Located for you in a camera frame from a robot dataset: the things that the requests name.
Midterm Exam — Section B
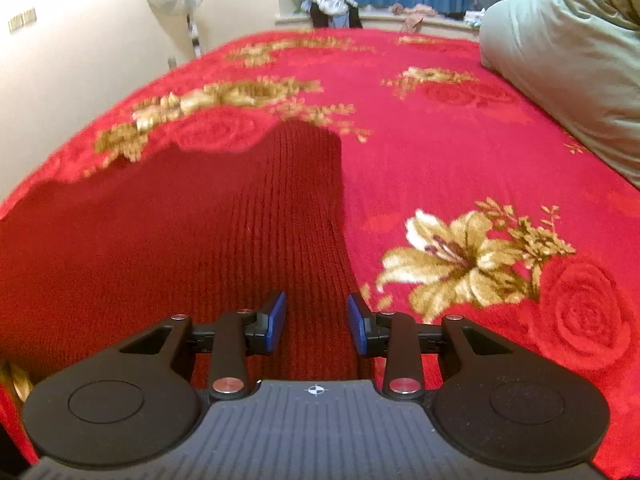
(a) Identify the green pillow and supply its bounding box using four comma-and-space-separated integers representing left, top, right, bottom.
478, 0, 640, 190

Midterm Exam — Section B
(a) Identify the red ribbed knit sweater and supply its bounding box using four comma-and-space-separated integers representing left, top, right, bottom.
0, 119, 377, 396

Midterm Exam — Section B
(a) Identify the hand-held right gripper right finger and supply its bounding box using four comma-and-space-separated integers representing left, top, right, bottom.
346, 292, 507, 402

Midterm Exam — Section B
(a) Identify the wall switch plate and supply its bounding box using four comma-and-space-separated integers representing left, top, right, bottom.
7, 7, 38, 34

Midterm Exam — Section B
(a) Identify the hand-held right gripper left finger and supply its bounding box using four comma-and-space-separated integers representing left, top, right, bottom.
117, 291, 288, 402

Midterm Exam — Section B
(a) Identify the beige clothes pile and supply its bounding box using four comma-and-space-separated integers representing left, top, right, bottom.
390, 2, 442, 32

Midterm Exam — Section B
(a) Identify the black chair with clothes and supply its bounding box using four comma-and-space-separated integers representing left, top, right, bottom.
309, 0, 364, 30

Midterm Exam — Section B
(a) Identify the red floral blanket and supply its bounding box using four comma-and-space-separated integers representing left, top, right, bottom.
0, 27, 640, 480

